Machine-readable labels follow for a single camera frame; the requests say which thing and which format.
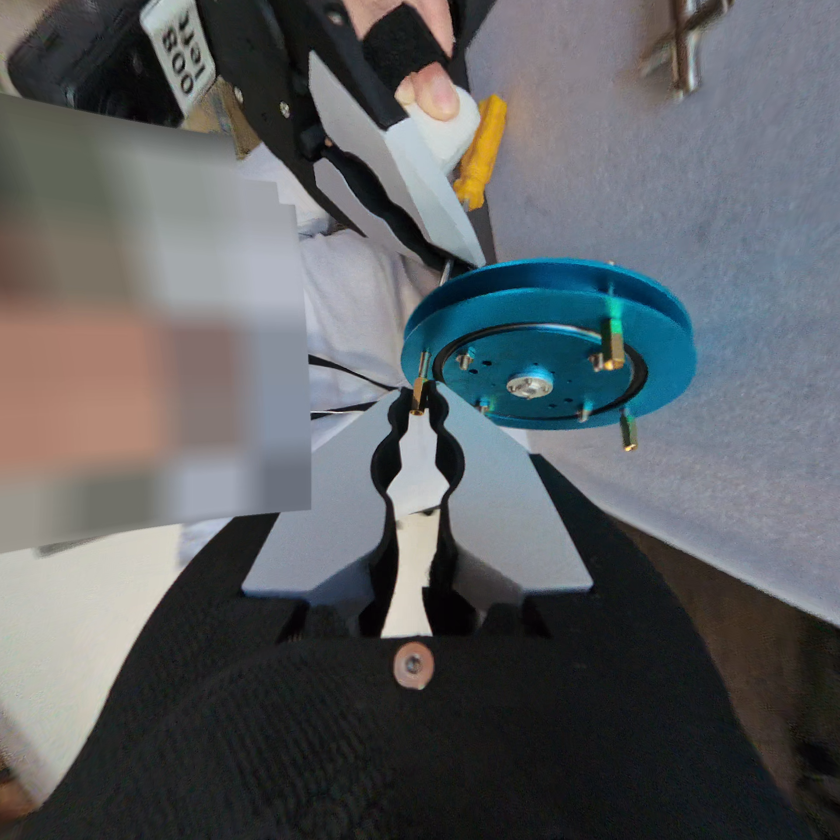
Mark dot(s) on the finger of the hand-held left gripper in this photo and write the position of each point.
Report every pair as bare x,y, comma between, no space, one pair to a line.
380,220
407,190

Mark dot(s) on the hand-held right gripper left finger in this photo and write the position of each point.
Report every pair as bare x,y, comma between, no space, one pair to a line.
315,525

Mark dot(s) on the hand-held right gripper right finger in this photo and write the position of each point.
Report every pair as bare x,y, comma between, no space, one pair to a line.
518,518

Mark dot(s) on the brass hex standoff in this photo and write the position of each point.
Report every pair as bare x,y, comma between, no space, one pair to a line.
628,433
419,388
614,342

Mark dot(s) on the blue round base plate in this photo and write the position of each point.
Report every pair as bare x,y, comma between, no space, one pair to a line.
525,308

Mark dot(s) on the metal socket wrench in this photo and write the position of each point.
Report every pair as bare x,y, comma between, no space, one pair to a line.
686,46

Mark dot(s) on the person's left hand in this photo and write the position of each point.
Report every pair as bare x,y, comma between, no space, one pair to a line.
433,92

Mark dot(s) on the white foam sheet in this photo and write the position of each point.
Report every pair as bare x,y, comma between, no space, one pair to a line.
722,262

